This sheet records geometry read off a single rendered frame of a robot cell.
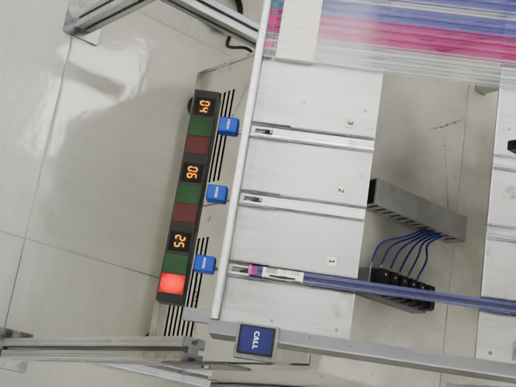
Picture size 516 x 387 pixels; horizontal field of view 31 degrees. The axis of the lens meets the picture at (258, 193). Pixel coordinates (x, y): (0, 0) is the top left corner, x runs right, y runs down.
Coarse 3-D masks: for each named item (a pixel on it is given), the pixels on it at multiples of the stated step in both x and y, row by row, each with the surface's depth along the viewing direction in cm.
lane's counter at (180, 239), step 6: (174, 234) 143; (180, 234) 143; (186, 234) 143; (174, 240) 142; (180, 240) 142; (186, 240) 142; (168, 246) 142; (174, 246) 142; (180, 246) 142; (186, 246) 142
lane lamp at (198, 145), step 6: (192, 138) 147; (198, 138) 147; (204, 138) 147; (186, 144) 147; (192, 144) 147; (198, 144) 147; (204, 144) 147; (186, 150) 147; (192, 150) 146; (198, 150) 146; (204, 150) 146
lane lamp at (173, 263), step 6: (168, 258) 142; (174, 258) 142; (180, 258) 142; (186, 258) 142; (168, 264) 141; (174, 264) 141; (180, 264) 141; (186, 264) 141; (162, 270) 141; (168, 270) 141; (174, 270) 141; (180, 270) 141; (186, 270) 141
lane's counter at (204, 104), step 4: (196, 100) 149; (200, 100) 149; (204, 100) 149; (208, 100) 149; (212, 100) 149; (196, 104) 149; (200, 104) 149; (204, 104) 149; (208, 104) 149; (212, 104) 149; (196, 108) 149; (200, 108) 148; (204, 108) 148; (208, 108) 148; (212, 108) 148; (196, 112) 148; (200, 112) 148; (204, 112) 148; (208, 112) 148; (212, 112) 148; (212, 116) 148
